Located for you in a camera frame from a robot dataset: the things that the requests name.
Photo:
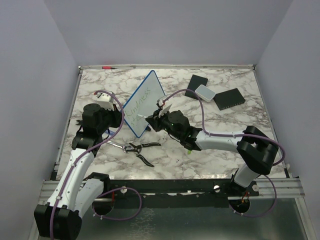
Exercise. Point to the red pen at back rail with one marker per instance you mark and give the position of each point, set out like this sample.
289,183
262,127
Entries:
108,68

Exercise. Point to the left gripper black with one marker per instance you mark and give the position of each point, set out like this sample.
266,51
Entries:
116,114

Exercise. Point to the black network switch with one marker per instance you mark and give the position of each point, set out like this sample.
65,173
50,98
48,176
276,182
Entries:
228,99

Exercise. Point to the aluminium table frame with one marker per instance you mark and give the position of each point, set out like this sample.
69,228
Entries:
167,193

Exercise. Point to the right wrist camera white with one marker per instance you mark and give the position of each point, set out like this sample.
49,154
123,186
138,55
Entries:
163,106

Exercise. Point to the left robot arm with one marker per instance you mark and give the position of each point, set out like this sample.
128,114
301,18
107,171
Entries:
61,216

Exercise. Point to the blue framed whiteboard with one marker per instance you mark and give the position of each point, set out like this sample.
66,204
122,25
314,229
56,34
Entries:
143,101

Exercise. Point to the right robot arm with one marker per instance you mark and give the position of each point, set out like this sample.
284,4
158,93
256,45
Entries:
256,149

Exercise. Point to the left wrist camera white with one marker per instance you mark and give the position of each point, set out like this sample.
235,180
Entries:
105,101

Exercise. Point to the white small router box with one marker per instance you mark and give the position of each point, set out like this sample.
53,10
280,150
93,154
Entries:
205,93

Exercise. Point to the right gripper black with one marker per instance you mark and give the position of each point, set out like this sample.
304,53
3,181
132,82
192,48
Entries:
154,120

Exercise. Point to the white marker pen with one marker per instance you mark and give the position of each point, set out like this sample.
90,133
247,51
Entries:
142,116

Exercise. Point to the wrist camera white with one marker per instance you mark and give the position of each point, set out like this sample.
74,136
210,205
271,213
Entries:
163,106
105,101

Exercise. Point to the black flat box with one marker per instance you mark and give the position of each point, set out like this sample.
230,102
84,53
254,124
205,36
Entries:
194,83

